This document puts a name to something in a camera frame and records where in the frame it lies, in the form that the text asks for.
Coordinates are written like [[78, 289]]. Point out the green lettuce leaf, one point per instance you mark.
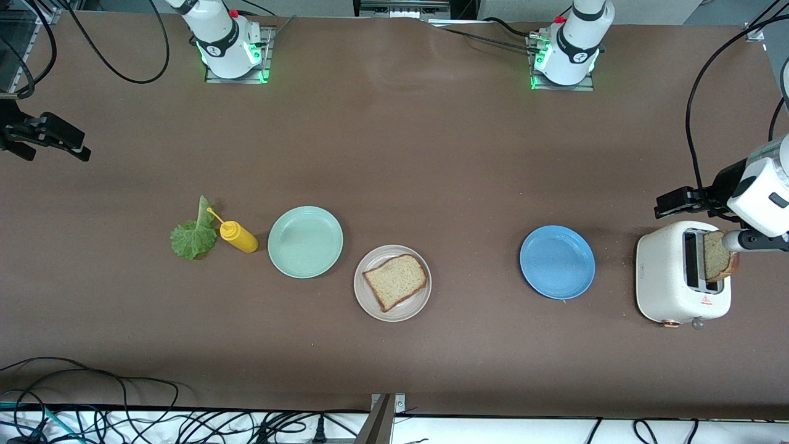
[[192, 240]]

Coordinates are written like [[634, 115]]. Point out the yellow squeeze bottle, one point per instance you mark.
[[240, 237]]

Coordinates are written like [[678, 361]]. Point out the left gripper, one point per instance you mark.
[[726, 180]]

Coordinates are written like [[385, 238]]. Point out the grey metal bracket post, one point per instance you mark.
[[382, 422]]

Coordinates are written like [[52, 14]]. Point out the beige plate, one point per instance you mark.
[[419, 302]]

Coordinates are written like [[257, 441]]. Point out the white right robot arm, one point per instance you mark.
[[219, 37]]

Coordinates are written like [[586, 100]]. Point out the black power plug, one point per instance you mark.
[[319, 431]]

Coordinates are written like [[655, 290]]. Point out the brown crust bread slice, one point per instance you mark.
[[394, 280], [715, 262]]

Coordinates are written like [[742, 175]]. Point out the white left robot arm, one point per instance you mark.
[[576, 49]]

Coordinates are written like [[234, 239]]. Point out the aluminium table corner bracket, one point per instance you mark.
[[752, 32]]

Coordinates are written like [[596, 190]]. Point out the black metal frame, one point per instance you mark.
[[400, 7]]

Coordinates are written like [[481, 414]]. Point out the mint green plate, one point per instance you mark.
[[305, 242]]

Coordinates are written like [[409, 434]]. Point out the blue plate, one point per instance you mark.
[[558, 262]]

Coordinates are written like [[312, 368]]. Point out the white two-slot toaster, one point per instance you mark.
[[662, 277]]

